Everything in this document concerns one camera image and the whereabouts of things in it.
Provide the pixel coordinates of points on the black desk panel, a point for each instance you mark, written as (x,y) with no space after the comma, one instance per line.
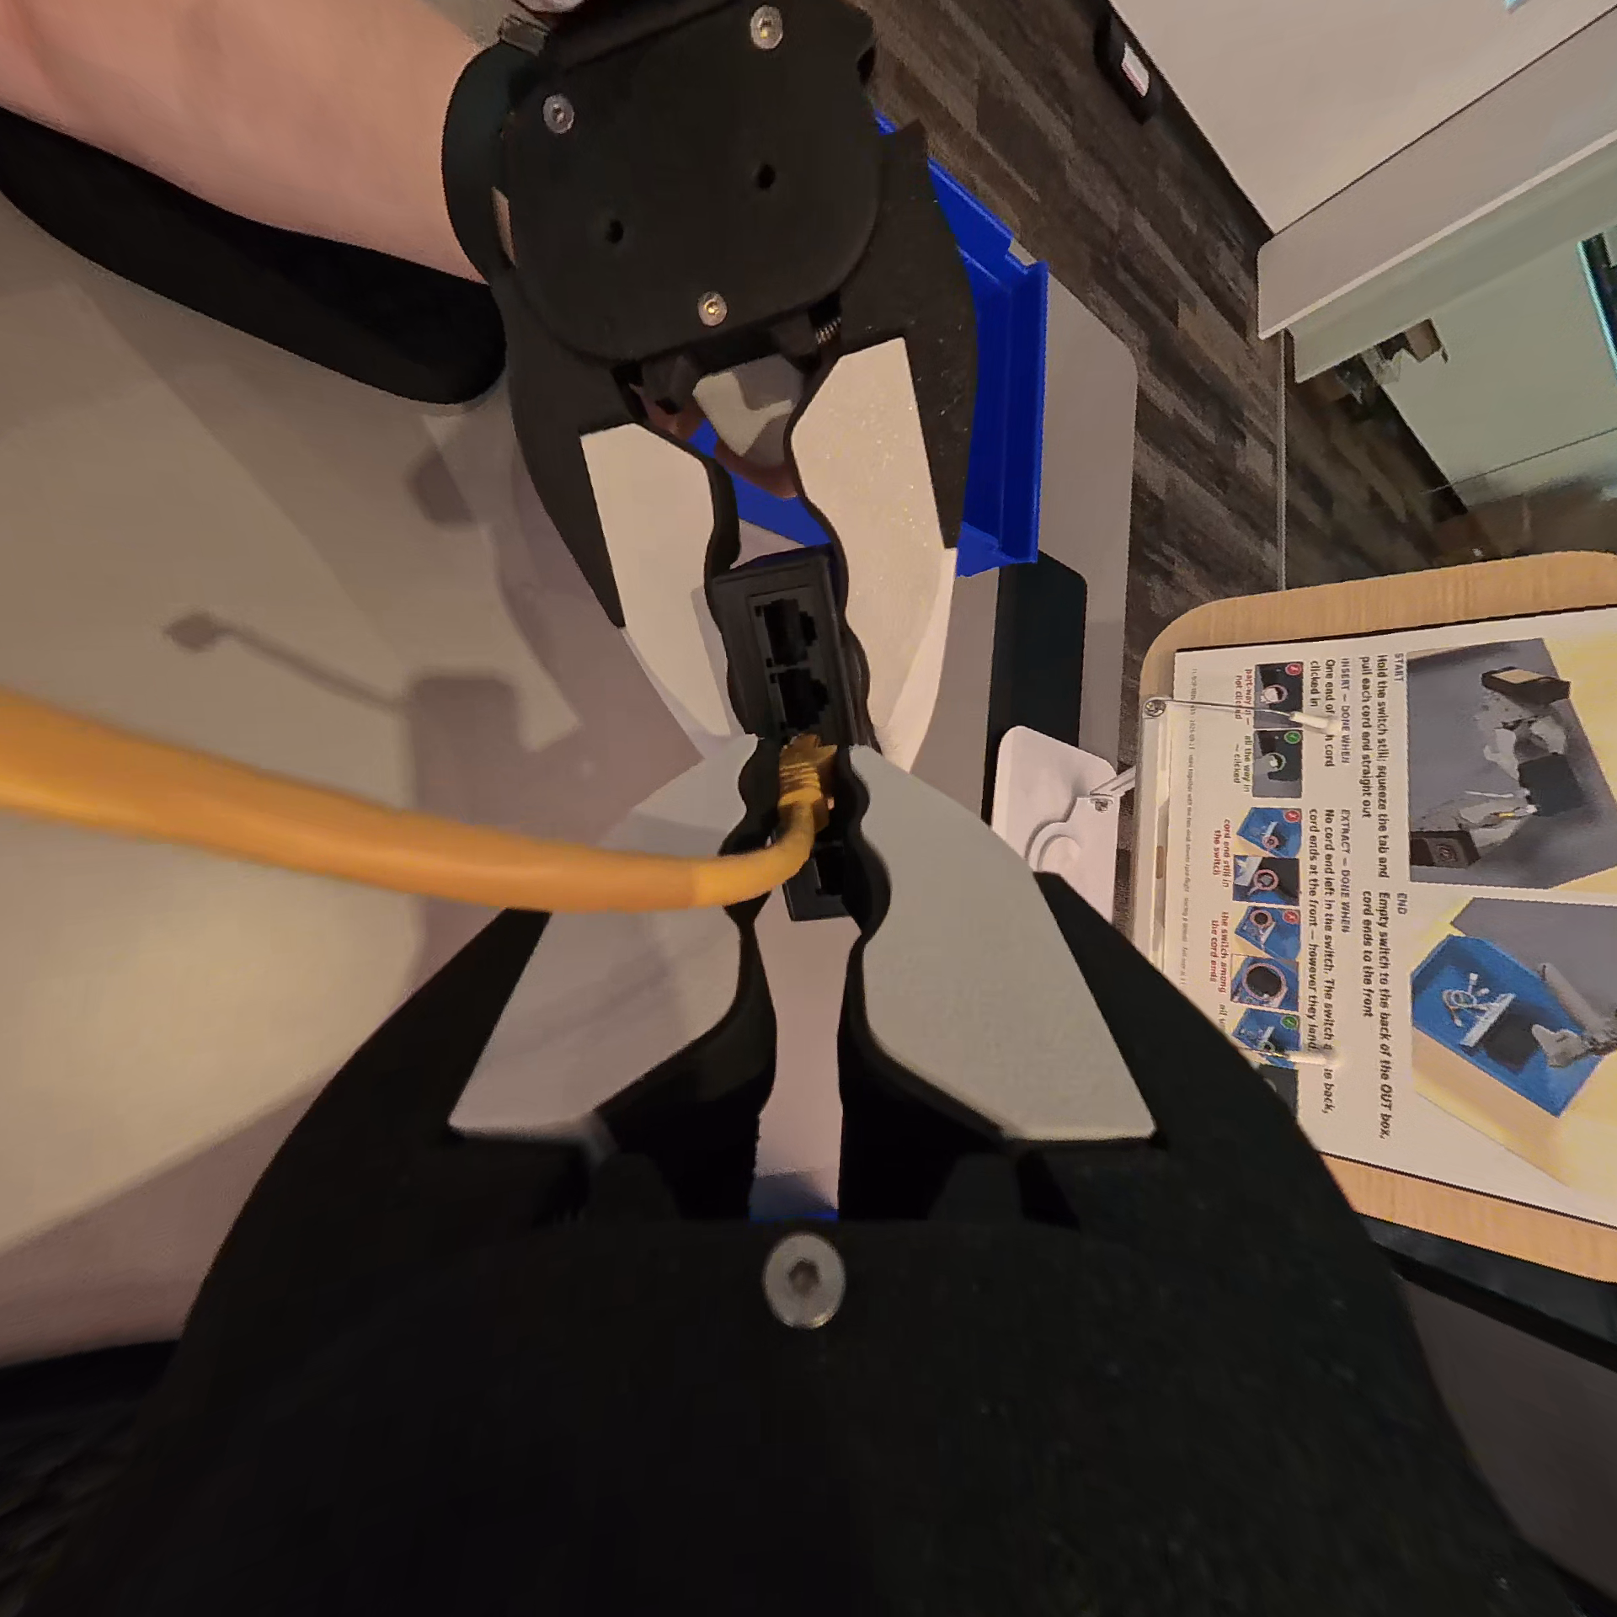
(1043,683)

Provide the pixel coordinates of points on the white board stand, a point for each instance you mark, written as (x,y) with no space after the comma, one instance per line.
(1048,810)

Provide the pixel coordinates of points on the person's left forearm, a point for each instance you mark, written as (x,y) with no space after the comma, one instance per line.
(226,113)

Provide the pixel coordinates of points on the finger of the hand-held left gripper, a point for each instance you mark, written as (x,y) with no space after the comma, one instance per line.
(651,542)
(883,504)

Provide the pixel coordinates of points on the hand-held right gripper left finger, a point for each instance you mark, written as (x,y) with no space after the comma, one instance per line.
(621,1010)

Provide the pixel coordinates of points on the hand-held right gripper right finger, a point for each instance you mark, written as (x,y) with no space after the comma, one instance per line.
(999,998)

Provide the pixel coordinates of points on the black network switch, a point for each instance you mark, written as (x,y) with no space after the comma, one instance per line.
(791,658)

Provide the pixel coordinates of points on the instruction sheet board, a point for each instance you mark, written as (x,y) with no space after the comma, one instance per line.
(1391,1010)

